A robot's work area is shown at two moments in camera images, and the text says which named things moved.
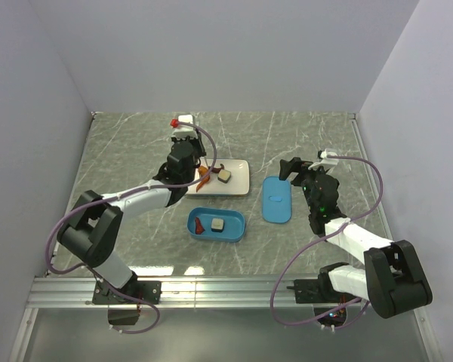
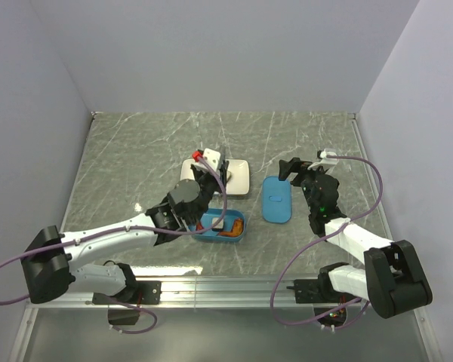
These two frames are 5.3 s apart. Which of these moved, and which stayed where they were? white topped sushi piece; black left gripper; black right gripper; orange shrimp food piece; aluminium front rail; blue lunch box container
Moved: black left gripper; orange shrimp food piece
Stayed: aluminium front rail; blue lunch box container; black right gripper; white topped sushi piece
